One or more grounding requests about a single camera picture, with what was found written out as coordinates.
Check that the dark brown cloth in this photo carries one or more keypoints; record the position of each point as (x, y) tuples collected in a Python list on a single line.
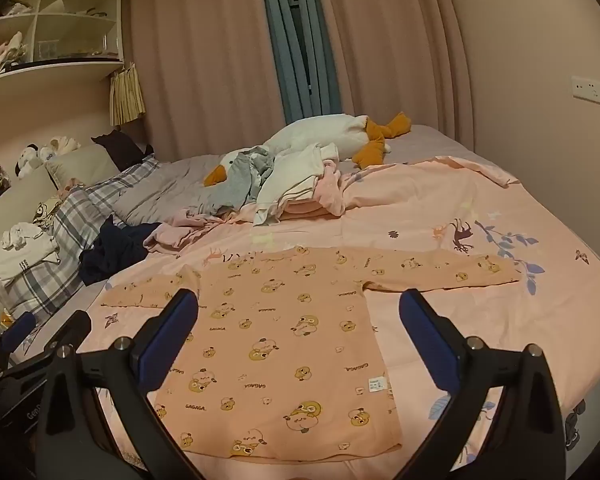
[(122, 150)]

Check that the white garment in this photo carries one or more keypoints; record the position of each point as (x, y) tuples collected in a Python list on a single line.
[(290, 170)]

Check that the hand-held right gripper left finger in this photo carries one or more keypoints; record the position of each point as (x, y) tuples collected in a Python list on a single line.
[(167, 330)]

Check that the grey garment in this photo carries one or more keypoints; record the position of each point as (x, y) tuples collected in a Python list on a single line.
[(245, 175)]

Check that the grey duvet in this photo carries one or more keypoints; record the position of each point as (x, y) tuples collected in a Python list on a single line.
[(165, 185)]

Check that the dark window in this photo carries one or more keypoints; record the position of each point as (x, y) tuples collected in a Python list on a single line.
[(302, 45)]

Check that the cream cloth bundle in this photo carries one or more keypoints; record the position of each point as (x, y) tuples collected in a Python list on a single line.
[(12, 50)]

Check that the beige pillow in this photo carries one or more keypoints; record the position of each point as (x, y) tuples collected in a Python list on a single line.
[(80, 165)]

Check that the white wall socket strip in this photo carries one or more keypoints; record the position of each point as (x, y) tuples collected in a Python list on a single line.
[(595, 90)]

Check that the cream plush toy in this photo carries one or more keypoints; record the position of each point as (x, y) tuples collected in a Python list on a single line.
[(62, 145)]

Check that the peach cartoon print shirt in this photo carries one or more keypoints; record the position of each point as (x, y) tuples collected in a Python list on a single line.
[(290, 340)]

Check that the grey plaid quilt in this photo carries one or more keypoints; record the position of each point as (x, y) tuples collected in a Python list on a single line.
[(75, 210)]

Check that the pink curtain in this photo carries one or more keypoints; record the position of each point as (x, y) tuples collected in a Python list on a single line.
[(395, 45), (205, 60)]

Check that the stack of folded white clothes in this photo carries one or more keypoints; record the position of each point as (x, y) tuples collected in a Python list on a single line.
[(25, 260)]

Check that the white goose plush toy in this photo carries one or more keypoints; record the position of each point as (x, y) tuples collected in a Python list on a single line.
[(320, 132)]

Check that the white black plush dog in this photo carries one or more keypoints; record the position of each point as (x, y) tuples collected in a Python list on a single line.
[(30, 157)]

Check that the yellow cartoon print cloth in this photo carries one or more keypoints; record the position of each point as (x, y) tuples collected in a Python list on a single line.
[(45, 212)]

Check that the crumpled light pink garment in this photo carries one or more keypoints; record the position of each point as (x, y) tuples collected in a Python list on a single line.
[(180, 232)]

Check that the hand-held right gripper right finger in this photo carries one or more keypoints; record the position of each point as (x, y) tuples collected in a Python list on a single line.
[(425, 340)]

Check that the folded pink garment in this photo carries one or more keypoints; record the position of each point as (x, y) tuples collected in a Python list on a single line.
[(325, 195)]

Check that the dark navy garment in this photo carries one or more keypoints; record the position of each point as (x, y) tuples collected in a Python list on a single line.
[(115, 250)]

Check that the white wall shelf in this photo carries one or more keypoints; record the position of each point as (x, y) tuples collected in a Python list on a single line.
[(75, 27)]

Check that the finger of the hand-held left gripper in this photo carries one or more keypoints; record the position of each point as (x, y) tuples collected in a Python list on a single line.
[(65, 330), (19, 329)]

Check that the teal curtain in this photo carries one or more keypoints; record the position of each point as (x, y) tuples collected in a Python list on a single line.
[(290, 60)]

